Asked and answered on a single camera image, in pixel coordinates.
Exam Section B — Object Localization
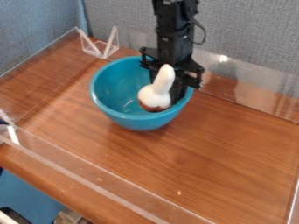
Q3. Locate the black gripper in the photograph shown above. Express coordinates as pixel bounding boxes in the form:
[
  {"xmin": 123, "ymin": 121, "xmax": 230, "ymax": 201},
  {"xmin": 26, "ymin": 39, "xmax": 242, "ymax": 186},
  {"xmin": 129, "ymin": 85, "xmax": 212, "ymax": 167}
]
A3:
[{"xmin": 138, "ymin": 0, "xmax": 205, "ymax": 104}]

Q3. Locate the plush mushroom toy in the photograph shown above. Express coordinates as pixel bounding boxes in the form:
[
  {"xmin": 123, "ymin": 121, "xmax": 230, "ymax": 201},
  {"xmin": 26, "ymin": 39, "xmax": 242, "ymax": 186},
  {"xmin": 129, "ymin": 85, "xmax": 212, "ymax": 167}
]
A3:
[{"xmin": 137, "ymin": 64, "xmax": 174, "ymax": 112}]

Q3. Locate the blue bowl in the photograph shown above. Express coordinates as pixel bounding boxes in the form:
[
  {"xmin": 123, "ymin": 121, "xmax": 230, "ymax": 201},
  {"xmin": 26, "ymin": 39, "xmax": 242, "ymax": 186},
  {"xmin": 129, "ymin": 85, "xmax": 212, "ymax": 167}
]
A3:
[{"xmin": 87, "ymin": 56, "xmax": 193, "ymax": 131}]

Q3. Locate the clear acrylic back barrier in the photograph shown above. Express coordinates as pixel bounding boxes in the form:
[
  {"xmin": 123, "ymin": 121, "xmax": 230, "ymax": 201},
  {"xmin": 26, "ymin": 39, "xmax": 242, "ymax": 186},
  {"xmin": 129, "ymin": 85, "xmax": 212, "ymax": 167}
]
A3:
[{"xmin": 126, "ymin": 31, "xmax": 299, "ymax": 123}]

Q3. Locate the clear acrylic barrier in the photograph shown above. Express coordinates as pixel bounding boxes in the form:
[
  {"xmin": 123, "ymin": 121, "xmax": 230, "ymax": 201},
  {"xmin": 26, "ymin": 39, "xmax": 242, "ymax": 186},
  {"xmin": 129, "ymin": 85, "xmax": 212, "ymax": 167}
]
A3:
[
  {"xmin": 0, "ymin": 27, "xmax": 95, "ymax": 86},
  {"xmin": 0, "ymin": 108, "xmax": 213, "ymax": 224},
  {"xmin": 126, "ymin": 31, "xmax": 299, "ymax": 123}
]

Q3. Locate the clear acrylic left barrier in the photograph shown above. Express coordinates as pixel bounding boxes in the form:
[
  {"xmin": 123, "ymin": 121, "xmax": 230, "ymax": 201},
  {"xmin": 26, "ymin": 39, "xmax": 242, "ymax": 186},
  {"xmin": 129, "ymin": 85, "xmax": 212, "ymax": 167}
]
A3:
[{"xmin": 0, "ymin": 27, "xmax": 95, "ymax": 86}]

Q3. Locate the clear acrylic front barrier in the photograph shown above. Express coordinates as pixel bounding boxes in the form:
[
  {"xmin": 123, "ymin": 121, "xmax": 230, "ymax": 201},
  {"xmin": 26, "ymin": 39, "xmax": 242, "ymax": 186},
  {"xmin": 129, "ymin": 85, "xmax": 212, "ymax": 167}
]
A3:
[{"xmin": 0, "ymin": 108, "xmax": 213, "ymax": 224}]

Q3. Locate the clear acrylic corner bracket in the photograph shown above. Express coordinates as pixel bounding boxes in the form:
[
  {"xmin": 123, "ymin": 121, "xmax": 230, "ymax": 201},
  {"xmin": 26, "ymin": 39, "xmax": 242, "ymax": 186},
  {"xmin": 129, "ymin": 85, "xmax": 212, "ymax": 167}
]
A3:
[{"xmin": 74, "ymin": 25, "xmax": 121, "ymax": 60}]

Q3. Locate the black cable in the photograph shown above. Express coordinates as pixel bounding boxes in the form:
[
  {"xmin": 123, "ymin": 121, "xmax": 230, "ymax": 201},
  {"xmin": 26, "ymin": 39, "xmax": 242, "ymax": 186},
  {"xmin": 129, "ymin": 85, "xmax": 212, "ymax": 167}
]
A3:
[{"xmin": 185, "ymin": 17, "xmax": 206, "ymax": 46}]

